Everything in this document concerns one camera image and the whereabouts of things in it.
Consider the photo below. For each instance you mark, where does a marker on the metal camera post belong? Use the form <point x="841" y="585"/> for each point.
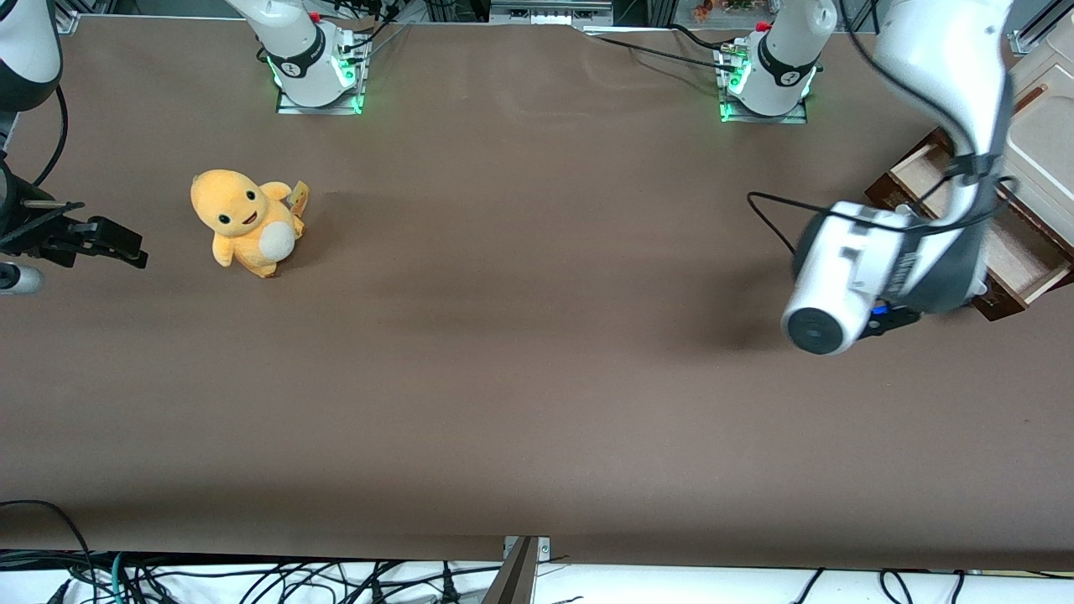
<point x="516" y="579"/>

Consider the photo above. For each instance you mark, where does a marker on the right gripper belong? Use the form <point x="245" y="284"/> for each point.
<point x="35" y="231"/>

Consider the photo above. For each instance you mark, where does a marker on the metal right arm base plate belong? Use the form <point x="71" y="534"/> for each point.
<point x="319" y="110"/>

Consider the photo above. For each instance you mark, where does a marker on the black right camera bracket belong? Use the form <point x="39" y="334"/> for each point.
<point x="42" y="235"/>

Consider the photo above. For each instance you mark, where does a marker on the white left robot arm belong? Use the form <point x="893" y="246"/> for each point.
<point x="940" y="50"/>

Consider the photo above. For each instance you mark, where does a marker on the aluminium frame profile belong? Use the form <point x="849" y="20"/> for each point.
<point x="1036" y="29"/>

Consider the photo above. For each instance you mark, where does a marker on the aluminium frame rail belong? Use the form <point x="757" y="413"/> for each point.
<point x="550" y="13"/>

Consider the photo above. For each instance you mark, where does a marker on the small aluminium bracket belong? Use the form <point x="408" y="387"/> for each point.
<point x="544" y="549"/>

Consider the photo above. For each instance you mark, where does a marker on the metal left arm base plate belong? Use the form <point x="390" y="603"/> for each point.
<point x="763" y="118"/>

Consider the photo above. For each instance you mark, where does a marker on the brown table cover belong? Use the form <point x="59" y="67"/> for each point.
<point x="537" y="377"/>

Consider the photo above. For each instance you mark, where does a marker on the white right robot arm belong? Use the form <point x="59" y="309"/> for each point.
<point x="298" y="42"/>

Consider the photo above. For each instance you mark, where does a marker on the orange plush toy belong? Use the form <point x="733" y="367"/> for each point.
<point x="243" y="218"/>

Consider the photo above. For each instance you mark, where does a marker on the white plastic cabinet panel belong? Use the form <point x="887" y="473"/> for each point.
<point x="1045" y="143"/>

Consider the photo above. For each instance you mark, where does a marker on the yellow plush toy tag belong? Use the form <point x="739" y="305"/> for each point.
<point x="299" y="195"/>

